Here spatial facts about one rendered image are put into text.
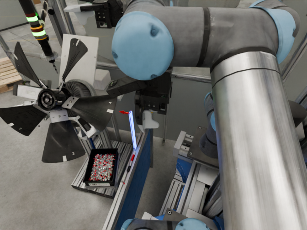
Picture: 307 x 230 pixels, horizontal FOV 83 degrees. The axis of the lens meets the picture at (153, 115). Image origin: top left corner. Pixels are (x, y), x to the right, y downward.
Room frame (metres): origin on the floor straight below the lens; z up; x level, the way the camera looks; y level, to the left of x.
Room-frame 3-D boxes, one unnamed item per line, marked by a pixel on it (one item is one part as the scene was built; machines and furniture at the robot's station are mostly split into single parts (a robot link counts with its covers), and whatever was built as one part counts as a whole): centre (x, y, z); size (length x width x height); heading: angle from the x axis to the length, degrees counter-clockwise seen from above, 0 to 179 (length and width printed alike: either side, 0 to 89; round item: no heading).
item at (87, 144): (0.85, 0.56, 0.46); 0.09 x 0.05 x 0.91; 76
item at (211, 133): (0.53, -0.32, 1.20); 0.13 x 0.12 x 0.14; 175
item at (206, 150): (0.53, -0.32, 1.09); 0.15 x 0.15 x 0.10
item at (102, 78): (1.33, 0.50, 0.92); 0.17 x 0.16 x 0.11; 166
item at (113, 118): (1.28, 0.43, 0.42); 0.04 x 0.04 x 0.83; 76
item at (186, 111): (1.41, 0.27, 0.50); 2.59 x 0.03 x 0.91; 76
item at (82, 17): (0.65, 0.25, 1.64); 0.09 x 0.03 x 0.06; 119
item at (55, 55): (0.73, 0.46, 1.50); 0.09 x 0.07 x 0.10; 21
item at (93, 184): (0.50, 0.31, 0.85); 0.22 x 0.17 x 0.07; 1
